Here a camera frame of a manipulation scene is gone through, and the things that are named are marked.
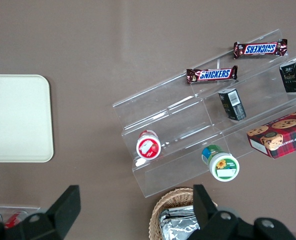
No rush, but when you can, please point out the clear acrylic stepped shelf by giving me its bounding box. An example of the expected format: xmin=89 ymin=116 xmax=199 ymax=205
xmin=112 ymin=28 xmax=296 ymax=199

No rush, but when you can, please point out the brown Snickers bar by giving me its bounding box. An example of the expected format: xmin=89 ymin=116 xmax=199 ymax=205
xmin=232 ymin=38 xmax=289 ymax=60
xmin=186 ymin=65 xmax=239 ymax=85

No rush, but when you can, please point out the cream plastic tray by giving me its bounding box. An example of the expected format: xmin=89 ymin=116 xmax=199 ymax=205
xmin=0 ymin=74 xmax=55 ymax=163

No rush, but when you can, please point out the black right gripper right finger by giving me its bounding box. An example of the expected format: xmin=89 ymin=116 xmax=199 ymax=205
xmin=187 ymin=184 xmax=296 ymax=240

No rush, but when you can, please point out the small black carton box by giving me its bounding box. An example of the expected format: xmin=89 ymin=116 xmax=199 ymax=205
xmin=279 ymin=57 xmax=296 ymax=94
xmin=217 ymin=87 xmax=248 ymax=122

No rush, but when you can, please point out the green lid sunflower cup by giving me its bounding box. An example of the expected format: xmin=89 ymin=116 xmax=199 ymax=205
xmin=201 ymin=144 xmax=241 ymax=182

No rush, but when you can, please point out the tan wicker basket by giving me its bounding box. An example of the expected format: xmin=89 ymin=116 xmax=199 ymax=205
xmin=149 ymin=187 xmax=219 ymax=240

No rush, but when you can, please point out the clear acrylic bottle rack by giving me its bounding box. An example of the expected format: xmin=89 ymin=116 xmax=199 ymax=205
xmin=0 ymin=205 xmax=41 ymax=226

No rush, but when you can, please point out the silver foil packet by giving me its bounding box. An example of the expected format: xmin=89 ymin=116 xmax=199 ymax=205
xmin=159 ymin=214 xmax=201 ymax=240
xmin=162 ymin=206 xmax=197 ymax=219

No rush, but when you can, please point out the red lid yogurt cup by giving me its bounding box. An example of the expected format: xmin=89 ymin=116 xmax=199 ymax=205
xmin=135 ymin=129 xmax=162 ymax=160

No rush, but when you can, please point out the red tartan cookie box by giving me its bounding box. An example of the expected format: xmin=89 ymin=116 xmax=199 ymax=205
xmin=246 ymin=106 xmax=296 ymax=160

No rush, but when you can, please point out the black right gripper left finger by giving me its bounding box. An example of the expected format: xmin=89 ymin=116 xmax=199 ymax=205
xmin=12 ymin=184 xmax=82 ymax=240

